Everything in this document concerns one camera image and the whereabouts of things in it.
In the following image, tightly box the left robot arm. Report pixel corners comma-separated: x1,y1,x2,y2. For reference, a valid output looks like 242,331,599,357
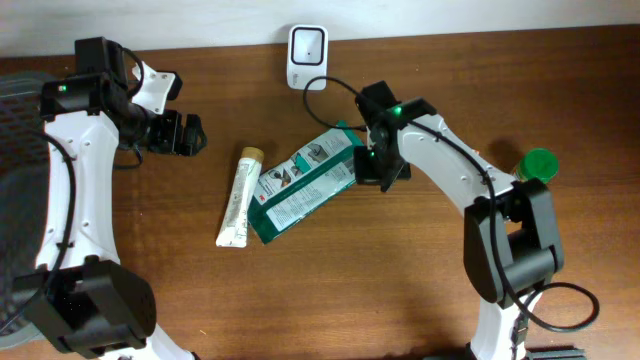
13,37,207,359

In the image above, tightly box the black cable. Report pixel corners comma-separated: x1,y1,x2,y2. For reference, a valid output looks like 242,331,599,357
301,75,601,360
0,47,146,336

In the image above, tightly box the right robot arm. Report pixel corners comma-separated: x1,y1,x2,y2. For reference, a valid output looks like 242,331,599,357
354,81,564,359

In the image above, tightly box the white cream tube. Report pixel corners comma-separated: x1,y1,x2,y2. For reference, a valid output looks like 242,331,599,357
216,147,264,248

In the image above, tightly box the right black cable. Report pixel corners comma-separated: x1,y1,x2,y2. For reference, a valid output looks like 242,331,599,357
301,75,601,360

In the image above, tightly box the grey plastic basket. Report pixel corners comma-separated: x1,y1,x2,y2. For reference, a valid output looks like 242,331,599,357
1,71,54,322

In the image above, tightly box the green white wipes package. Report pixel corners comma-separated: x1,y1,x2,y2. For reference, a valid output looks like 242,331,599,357
248,121,362,244

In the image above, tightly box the left black cable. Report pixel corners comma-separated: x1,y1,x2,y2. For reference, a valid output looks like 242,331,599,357
0,47,146,336

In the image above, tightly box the green lid jar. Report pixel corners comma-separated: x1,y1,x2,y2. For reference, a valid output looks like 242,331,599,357
512,148,559,184

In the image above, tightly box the white barcode scanner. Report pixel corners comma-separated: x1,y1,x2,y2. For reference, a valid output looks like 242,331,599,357
286,24,329,90

